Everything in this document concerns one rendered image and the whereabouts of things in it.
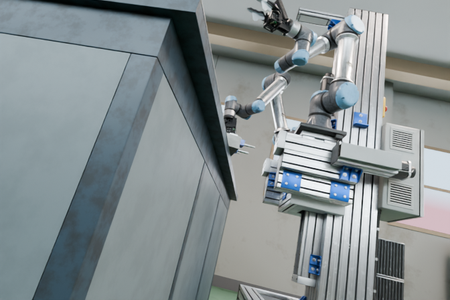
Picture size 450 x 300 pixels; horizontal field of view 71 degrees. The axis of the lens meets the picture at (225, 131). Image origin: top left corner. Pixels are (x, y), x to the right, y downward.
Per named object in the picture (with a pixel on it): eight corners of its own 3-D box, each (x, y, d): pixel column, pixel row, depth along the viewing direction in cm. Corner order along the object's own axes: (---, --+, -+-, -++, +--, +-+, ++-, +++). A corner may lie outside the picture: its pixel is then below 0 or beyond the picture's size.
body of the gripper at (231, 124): (235, 132, 184) (236, 115, 190) (220, 132, 185) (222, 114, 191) (235, 138, 191) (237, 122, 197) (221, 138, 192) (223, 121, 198)
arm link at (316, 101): (320, 124, 171) (323, 102, 176) (339, 117, 159) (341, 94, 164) (303, 116, 167) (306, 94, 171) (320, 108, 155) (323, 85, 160)
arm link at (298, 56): (296, 71, 156) (299, 53, 159) (311, 62, 146) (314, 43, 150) (283, 65, 153) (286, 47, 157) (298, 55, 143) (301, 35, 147)
